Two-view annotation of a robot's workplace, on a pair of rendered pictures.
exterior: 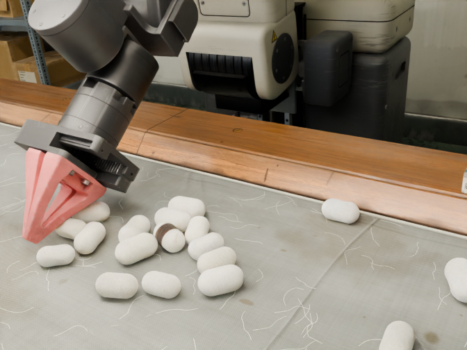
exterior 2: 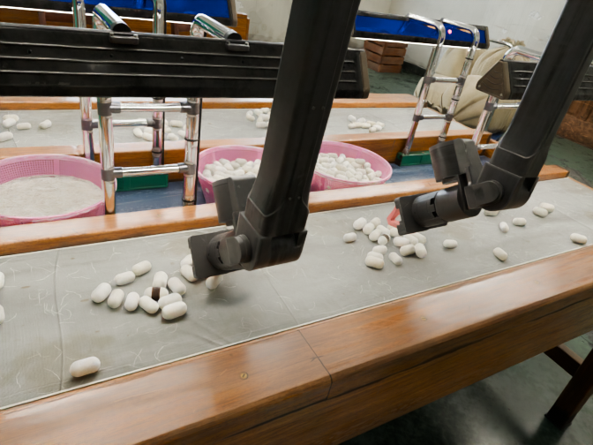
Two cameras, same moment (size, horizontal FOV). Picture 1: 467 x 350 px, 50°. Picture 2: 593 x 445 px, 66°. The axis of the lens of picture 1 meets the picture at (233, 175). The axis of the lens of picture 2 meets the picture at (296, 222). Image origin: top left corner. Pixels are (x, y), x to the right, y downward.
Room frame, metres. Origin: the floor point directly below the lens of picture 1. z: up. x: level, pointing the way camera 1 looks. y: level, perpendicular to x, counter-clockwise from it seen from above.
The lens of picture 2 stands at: (0.73, -0.37, 1.23)
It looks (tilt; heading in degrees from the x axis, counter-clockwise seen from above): 30 degrees down; 110
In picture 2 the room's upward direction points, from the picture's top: 11 degrees clockwise
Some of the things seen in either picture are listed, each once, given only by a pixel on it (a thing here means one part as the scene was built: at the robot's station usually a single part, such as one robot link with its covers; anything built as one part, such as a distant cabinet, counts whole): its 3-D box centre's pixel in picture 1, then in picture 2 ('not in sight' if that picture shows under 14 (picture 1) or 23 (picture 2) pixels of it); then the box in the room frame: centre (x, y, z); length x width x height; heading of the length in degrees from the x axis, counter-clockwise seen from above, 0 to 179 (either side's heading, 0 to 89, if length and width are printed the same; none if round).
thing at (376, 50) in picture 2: not in sight; (385, 44); (-0.88, 6.20, 0.32); 0.42 x 0.42 x 0.64; 57
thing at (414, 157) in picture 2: not in sight; (422, 91); (0.50, 1.22, 0.90); 0.20 x 0.19 x 0.45; 55
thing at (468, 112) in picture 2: not in sight; (474, 103); (0.58, 3.66, 0.40); 0.74 x 0.56 x 0.38; 57
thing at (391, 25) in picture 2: not in sight; (421, 29); (0.43, 1.26, 1.08); 0.62 x 0.08 x 0.07; 55
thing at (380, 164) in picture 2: not in sight; (340, 175); (0.42, 0.76, 0.72); 0.27 x 0.27 x 0.10
